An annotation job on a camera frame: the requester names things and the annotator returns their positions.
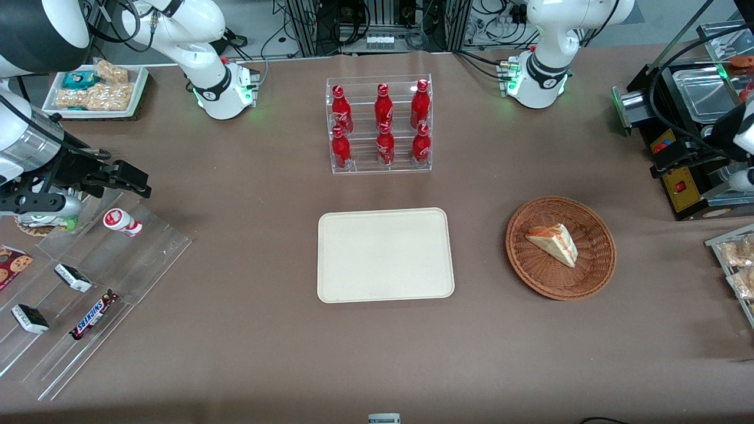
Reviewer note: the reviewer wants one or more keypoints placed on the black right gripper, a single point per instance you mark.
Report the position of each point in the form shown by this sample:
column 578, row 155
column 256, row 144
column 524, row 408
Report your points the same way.
column 75, row 167

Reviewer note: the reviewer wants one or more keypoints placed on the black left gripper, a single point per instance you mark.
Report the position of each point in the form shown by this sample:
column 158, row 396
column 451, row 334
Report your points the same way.
column 685, row 152

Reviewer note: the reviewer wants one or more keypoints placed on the triangular sandwich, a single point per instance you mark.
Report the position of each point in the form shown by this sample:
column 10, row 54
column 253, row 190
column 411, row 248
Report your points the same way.
column 556, row 242

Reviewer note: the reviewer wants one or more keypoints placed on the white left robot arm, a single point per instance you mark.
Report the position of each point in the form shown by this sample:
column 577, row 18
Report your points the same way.
column 548, row 53

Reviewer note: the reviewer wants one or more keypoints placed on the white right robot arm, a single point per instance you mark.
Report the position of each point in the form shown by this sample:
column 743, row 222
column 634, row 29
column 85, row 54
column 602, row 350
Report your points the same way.
column 200, row 35

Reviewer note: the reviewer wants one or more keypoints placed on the shiny metal tray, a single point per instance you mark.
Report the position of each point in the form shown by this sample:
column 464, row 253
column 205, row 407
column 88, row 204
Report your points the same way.
column 704, row 94

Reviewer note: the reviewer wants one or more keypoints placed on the grey tray of bread packs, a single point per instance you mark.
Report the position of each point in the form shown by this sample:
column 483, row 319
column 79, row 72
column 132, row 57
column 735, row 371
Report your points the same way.
column 721, row 259

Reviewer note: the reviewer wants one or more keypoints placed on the white snack tray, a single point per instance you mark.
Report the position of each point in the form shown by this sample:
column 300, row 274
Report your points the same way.
column 140, row 79

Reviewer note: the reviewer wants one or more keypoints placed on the large brown wicker basket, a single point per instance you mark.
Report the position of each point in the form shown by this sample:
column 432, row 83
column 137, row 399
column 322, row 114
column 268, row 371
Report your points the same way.
column 592, row 235

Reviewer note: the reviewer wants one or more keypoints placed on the beige plastic tray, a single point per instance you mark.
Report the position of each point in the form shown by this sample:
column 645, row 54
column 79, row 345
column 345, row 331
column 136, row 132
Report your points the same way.
column 386, row 256

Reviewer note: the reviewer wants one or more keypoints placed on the red white yogurt cup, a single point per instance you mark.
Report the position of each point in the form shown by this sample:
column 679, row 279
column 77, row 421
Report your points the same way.
column 121, row 221

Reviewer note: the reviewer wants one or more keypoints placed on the black machine with yellow label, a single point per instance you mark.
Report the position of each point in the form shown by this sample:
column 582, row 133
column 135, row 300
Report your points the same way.
column 683, row 197

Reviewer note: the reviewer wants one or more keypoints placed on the black white snack box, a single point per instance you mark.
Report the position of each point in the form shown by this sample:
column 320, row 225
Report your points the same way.
column 73, row 278
column 29, row 318

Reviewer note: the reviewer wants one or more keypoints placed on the clear acrylic stepped stand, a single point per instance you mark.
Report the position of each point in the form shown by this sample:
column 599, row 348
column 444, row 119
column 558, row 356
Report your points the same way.
column 129, row 265

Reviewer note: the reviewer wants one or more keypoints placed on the clear bag of fried snacks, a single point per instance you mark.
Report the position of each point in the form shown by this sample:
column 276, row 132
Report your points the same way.
column 112, row 72
column 111, row 97
column 70, row 98

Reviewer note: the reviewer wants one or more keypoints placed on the clear plastic container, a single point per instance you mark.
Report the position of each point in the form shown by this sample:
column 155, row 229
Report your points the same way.
column 721, row 38

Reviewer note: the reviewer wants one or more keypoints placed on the cookie print packet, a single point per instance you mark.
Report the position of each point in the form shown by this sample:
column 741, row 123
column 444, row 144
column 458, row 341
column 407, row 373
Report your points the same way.
column 13, row 266

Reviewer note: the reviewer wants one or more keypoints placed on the teal snack packet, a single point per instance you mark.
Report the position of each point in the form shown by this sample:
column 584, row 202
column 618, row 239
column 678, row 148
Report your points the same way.
column 78, row 79

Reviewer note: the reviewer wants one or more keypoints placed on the wrapped bread pack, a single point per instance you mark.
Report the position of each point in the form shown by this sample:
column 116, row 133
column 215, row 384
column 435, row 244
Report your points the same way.
column 743, row 282
column 739, row 252

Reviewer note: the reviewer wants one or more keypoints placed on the brown Snickers bar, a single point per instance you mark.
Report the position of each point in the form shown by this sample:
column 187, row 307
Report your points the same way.
column 93, row 316

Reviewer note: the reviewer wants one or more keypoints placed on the red cola bottle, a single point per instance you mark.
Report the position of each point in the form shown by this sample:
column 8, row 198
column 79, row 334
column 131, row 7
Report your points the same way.
column 386, row 147
column 341, row 115
column 420, row 147
column 341, row 150
column 420, row 106
column 383, row 109

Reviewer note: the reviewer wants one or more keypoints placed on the clear acrylic bottle rack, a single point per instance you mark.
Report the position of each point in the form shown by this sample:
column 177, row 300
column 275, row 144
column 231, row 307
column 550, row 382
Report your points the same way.
column 359, row 165

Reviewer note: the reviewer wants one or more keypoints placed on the white power strip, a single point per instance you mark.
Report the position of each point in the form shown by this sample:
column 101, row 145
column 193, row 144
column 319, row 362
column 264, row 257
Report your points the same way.
column 380, row 42

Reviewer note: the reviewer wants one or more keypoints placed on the small grey white device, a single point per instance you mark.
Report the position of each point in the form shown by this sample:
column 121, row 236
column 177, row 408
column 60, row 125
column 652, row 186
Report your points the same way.
column 384, row 419

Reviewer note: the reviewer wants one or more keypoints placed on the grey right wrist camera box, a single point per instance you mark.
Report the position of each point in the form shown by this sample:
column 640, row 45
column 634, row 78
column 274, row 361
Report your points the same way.
column 72, row 207

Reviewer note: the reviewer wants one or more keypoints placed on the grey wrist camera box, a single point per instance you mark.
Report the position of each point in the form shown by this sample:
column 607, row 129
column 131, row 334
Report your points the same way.
column 72, row 207
column 742, row 179

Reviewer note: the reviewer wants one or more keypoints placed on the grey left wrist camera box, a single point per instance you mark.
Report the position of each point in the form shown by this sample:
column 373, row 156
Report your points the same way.
column 742, row 179

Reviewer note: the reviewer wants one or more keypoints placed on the aluminium equipment frame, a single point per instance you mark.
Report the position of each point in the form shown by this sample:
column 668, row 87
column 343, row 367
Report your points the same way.
column 306, row 26

